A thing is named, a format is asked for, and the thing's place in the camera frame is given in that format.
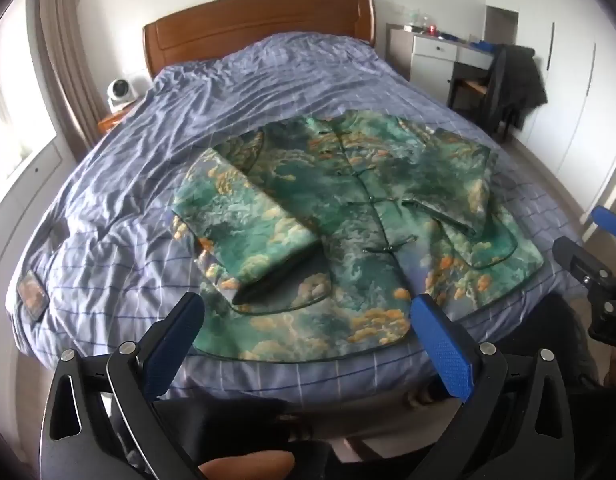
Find small white fan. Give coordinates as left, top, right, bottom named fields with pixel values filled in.
left=106, top=76, right=142, bottom=111

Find wooden chair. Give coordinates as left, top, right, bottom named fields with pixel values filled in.
left=448, top=47, right=514, bottom=143

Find green printed jacket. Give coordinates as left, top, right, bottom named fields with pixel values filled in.
left=170, top=112, right=545, bottom=361

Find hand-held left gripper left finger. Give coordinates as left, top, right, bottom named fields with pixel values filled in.
left=39, top=291, right=209, bottom=480

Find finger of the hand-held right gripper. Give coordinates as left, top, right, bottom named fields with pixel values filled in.
left=552, top=236, right=609, bottom=283
left=590, top=205, right=616, bottom=234

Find wooden headboard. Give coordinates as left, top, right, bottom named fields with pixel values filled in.
left=143, top=0, right=378, bottom=82

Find person's left hand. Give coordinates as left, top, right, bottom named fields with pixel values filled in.
left=198, top=450, right=297, bottom=480

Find bright window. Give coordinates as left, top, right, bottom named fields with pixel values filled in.
left=0, top=7, right=59, bottom=186

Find brown duvet patch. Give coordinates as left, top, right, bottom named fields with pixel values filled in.
left=15, top=272, right=52, bottom=321

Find white window sill panel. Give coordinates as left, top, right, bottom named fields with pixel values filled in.
left=0, top=140, right=80, bottom=248

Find beige curtain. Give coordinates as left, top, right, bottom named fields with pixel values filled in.
left=38, top=0, right=114, bottom=158

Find black chair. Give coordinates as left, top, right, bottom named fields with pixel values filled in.
left=488, top=44, right=549, bottom=137

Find white desk with drawers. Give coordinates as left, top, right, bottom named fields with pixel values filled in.
left=385, top=22, right=496, bottom=106

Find person's dark pants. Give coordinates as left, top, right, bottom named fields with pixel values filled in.
left=108, top=295, right=601, bottom=480

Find wooden nightstand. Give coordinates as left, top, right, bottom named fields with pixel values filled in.
left=97, top=105, right=139, bottom=134

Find white wardrobe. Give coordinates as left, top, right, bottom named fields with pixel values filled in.
left=508, top=0, right=616, bottom=226

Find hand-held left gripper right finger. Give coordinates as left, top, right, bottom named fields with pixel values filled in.
left=410, top=294, right=576, bottom=480

